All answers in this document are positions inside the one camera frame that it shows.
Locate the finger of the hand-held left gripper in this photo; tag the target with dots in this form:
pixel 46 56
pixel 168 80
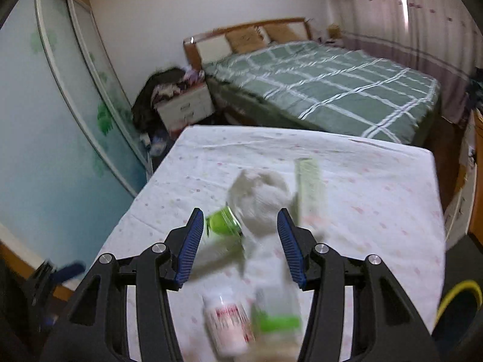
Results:
pixel 70 270

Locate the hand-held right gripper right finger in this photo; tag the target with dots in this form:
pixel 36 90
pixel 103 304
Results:
pixel 290 249

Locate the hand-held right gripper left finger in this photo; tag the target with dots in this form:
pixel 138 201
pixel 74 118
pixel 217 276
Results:
pixel 188 249

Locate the green lid jar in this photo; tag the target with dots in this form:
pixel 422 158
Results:
pixel 222 222

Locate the white tissue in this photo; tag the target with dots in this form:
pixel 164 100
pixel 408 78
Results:
pixel 260 200

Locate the green tissue pack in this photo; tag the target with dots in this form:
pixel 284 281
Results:
pixel 310 192

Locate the clear bottle with green label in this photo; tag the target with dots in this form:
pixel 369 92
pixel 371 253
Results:
pixel 277 320

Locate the white pill bottle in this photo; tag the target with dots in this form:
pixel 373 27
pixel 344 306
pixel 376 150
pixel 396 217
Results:
pixel 226 324

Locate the dark bin with yellow rim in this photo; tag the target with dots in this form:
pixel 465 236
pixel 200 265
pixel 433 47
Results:
pixel 456 288

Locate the white floral tablecloth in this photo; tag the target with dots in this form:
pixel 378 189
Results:
pixel 377 215

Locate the white nightstand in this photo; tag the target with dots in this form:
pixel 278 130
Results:
pixel 185 109

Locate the dark clothes heap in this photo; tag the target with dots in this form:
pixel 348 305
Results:
pixel 145 105

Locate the glass sliding wardrobe door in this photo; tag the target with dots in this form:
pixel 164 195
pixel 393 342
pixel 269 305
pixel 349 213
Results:
pixel 56 120

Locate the green checked duvet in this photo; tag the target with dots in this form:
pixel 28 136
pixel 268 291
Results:
pixel 320 83

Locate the wooden cabinet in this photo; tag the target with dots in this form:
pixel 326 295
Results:
pixel 477 203

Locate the wooden bed headboard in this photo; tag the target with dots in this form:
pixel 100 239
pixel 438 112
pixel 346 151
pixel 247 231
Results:
pixel 211 47

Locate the brown bear pillow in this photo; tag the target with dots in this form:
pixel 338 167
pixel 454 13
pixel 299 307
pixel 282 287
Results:
pixel 285 33
pixel 245 39

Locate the small tan box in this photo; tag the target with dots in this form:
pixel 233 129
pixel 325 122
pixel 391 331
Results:
pixel 333 31

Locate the pile of clothes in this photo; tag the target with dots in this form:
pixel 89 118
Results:
pixel 476 90

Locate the pink white curtain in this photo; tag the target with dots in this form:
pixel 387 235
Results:
pixel 434 26

